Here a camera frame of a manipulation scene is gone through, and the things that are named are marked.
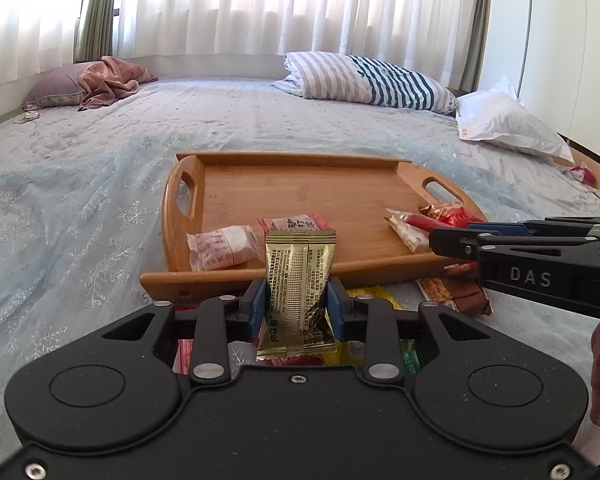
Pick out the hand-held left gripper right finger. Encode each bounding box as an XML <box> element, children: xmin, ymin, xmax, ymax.
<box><xmin>326</xmin><ymin>276</ymin><xmax>495</xmax><ymax>387</ymax></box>

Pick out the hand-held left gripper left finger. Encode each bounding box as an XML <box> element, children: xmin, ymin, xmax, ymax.
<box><xmin>100</xmin><ymin>277</ymin><xmax>271</xmax><ymax>387</ymax></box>

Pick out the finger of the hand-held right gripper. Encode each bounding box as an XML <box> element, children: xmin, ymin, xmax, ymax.
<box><xmin>467</xmin><ymin>216</ymin><xmax>600</xmax><ymax>236</ymax></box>
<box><xmin>428</xmin><ymin>226</ymin><xmax>600</xmax><ymax>264</ymax></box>

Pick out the red packet with gold stripes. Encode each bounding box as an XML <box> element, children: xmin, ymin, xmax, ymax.
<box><xmin>417</xmin><ymin>201</ymin><xmax>478</xmax><ymax>231</ymax></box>

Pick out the red and white slim packet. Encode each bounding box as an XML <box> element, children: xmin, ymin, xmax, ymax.
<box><xmin>385</xmin><ymin>208</ymin><xmax>433</xmax><ymax>254</ymax></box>

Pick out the gold foil snack packet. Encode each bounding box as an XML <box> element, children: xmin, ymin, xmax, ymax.
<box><xmin>256</xmin><ymin>229</ymin><xmax>338</xmax><ymax>361</ymax></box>

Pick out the white packet with red print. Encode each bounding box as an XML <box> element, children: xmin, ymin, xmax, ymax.
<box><xmin>186</xmin><ymin>225</ymin><xmax>261</xmax><ymax>272</ymax></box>

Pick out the pink packet with tan cake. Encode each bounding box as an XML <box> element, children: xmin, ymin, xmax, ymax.
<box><xmin>256</xmin><ymin>212</ymin><xmax>326</xmax><ymax>235</ymax></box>

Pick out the wooden tray with handles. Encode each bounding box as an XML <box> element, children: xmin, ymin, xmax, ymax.
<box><xmin>140</xmin><ymin>151</ymin><xmax>488</xmax><ymax>306</ymax></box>

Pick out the red biscuit packet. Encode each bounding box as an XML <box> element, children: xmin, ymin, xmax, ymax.
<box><xmin>447</xmin><ymin>280</ymin><xmax>492</xmax><ymax>317</ymax></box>

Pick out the green pea snack packet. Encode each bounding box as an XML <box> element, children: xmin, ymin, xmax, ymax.
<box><xmin>401</xmin><ymin>339</ymin><xmax>422</xmax><ymax>375</ymax></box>

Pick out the large red bar packet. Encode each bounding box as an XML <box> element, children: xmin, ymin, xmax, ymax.
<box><xmin>176</xmin><ymin>339</ymin><xmax>195</xmax><ymax>375</ymax></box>

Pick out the small red white bag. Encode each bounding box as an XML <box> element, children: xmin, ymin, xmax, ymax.
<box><xmin>569</xmin><ymin>161</ymin><xmax>597</xmax><ymax>187</ymax></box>

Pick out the white plastic bag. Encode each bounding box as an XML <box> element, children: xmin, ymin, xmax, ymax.
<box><xmin>455</xmin><ymin>75</ymin><xmax>576</xmax><ymax>163</ymax></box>

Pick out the striped folded duvet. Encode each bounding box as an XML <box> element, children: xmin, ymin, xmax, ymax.
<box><xmin>271</xmin><ymin>51</ymin><xmax>458</xmax><ymax>114</ymax></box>

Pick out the green curtain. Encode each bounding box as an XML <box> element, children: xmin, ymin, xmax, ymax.
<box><xmin>460</xmin><ymin>0</ymin><xmax>493</xmax><ymax>93</ymax></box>
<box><xmin>75</xmin><ymin>0</ymin><xmax>126</xmax><ymax>63</ymax></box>

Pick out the pink brown crumpled cloth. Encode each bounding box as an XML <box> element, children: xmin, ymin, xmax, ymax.
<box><xmin>77</xmin><ymin>56</ymin><xmax>158</xmax><ymax>112</ymax></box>

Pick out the white sheer curtain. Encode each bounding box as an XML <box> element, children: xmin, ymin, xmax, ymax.
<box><xmin>0</xmin><ymin>0</ymin><xmax>486</xmax><ymax>93</ymax></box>

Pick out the purple pillow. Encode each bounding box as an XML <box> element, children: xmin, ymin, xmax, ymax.
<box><xmin>20</xmin><ymin>62</ymin><xmax>103</xmax><ymax>111</ymax></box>

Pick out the wooden bed frame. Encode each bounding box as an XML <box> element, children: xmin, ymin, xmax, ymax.
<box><xmin>554</xmin><ymin>131</ymin><xmax>600</xmax><ymax>196</ymax></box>

